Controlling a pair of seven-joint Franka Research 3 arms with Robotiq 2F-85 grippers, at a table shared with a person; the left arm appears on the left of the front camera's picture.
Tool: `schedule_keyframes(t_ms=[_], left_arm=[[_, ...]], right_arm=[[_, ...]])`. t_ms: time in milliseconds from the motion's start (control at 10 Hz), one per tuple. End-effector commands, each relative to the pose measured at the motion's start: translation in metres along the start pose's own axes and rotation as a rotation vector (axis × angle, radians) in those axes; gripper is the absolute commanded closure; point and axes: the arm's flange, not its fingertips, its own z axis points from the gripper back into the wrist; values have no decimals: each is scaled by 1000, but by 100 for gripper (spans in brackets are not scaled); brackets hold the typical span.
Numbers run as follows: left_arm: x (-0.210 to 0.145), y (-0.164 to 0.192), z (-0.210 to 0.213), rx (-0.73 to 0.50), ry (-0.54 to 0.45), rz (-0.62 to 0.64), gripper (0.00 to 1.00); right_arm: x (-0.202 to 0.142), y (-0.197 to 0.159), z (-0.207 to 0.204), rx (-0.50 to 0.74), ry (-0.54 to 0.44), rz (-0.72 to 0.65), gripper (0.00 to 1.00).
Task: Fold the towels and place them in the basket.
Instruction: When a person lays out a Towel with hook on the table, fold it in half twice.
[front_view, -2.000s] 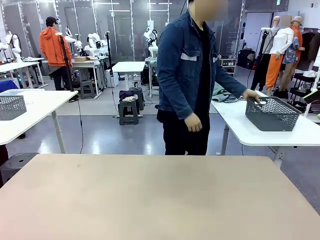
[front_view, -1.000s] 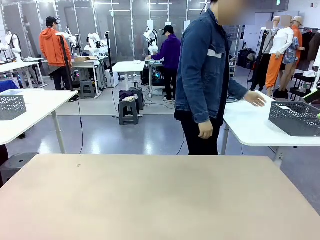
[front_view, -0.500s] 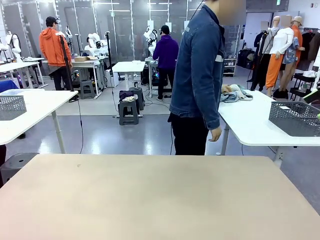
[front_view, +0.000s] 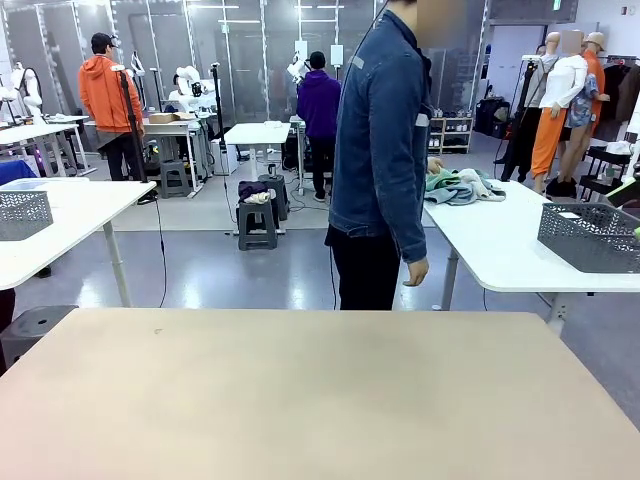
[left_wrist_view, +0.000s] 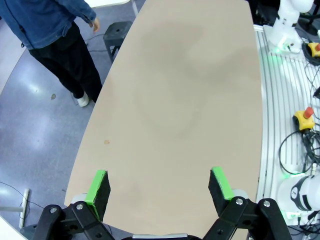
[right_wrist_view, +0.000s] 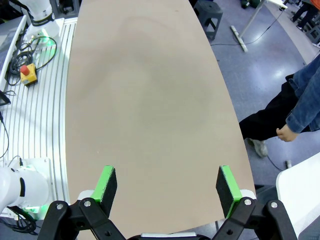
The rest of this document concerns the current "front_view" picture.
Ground blue grey towel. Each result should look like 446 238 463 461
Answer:
424 180 507 207

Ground person's right forearm denim sleeve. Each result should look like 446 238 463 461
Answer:
397 199 431 264

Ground grey plastic basket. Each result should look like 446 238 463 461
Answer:
0 189 55 242
537 201 640 275

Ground person's right hand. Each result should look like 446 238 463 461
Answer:
402 258 432 289

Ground black utility cart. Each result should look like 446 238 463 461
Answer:
579 142 634 201

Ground clothes rack dark garments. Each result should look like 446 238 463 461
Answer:
597 54 640 144

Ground mannequin with white shirt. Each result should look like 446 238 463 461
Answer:
539 29 601 184

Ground mannequin with tan hat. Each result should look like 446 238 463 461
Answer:
582 30 612 141

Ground black bag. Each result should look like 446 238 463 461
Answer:
473 97 512 140

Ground wooden shoe shelf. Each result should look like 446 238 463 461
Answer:
428 115 475 155

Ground person in denim jacket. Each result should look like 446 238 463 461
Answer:
324 0 469 311

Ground person in purple hoodie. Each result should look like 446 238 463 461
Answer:
295 50 343 202

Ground grey step stool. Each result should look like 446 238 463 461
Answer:
237 199 280 251
258 173 290 222
158 159 193 200

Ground purple clothes bundle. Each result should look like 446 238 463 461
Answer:
237 179 274 205

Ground black tripod pole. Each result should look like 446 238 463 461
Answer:
110 63 151 184
209 62 229 176

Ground grey desk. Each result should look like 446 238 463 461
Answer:
84 117 216 194

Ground cardboard box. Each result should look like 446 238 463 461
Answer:
148 112 196 125

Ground person in orange hoodie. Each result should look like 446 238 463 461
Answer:
77 32 147 182

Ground dark grey stool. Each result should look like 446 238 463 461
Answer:
0 304 80 371

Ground blue cloth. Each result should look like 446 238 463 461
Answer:
0 158 39 187

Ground black camera tripod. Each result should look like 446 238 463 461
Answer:
497 54 544 184

